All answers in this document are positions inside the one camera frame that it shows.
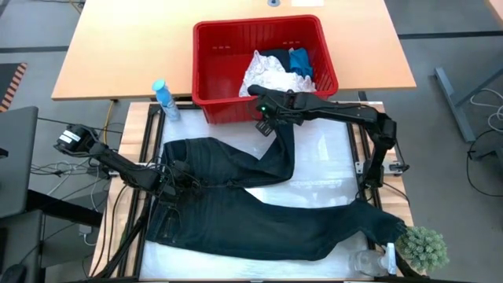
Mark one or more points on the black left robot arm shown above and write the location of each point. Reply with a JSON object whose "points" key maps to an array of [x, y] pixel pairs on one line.
{"points": [[118, 167]]}

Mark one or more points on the white power adapter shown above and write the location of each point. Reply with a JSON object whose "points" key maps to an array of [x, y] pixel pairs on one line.
{"points": [[85, 230]]}

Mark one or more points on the black side desk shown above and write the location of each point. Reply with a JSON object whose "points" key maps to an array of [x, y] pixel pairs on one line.
{"points": [[59, 208]]}

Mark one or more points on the dark navy garment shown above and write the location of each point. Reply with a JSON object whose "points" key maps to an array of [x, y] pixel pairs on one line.
{"points": [[277, 57]]}

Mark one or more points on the dark denim jeans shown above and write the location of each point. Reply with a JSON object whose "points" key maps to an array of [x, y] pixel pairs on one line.
{"points": [[236, 224]]}

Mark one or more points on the blue garment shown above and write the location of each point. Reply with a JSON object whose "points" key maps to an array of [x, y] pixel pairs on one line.
{"points": [[302, 63]]}

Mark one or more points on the orange wooden desk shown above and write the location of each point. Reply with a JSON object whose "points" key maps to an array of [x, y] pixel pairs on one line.
{"points": [[497, 8], [118, 47]]}

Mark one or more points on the black metal table frame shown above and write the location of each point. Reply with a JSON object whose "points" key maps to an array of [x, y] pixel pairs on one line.
{"points": [[137, 267]]}

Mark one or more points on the grey metal desk leg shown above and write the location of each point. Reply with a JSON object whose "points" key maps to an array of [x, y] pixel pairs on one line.
{"points": [[452, 102]]}

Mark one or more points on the black computer mouse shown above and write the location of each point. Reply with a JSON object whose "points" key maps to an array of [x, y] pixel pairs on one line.
{"points": [[13, 273]]}

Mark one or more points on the white garment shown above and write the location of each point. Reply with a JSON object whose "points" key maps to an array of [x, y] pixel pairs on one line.
{"points": [[271, 76]]}

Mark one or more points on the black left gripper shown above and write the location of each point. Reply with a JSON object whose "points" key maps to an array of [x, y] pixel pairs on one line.
{"points": [[177, 177]]}

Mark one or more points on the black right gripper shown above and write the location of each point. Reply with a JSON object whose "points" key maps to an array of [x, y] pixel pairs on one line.
{"points": [[288, 108]]}

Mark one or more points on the white paper sheet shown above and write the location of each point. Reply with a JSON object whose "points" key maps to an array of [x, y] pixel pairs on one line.
{"points": [[306, 2]]}

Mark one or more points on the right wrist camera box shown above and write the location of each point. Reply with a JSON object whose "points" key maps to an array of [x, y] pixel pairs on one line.
{"points": [[264, 109]]}

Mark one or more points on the red plastic laundry bin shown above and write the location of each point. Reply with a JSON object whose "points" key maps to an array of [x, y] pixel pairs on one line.
{"points": [[220, 59]]}

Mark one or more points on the blue air freshener spray bottle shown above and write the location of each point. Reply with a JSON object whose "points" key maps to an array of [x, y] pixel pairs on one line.
{"points": [[165, 98]]}

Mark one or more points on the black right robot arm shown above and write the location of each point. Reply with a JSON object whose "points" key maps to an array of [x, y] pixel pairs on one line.
{"points": [[346, 112]]}

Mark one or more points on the clear spray bottle white trigger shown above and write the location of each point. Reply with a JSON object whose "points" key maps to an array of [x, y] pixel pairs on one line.
{"points": [[369, 262]]}

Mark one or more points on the small green potted plant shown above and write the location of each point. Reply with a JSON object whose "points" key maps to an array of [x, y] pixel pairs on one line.
{"points": [[423, 248]]}

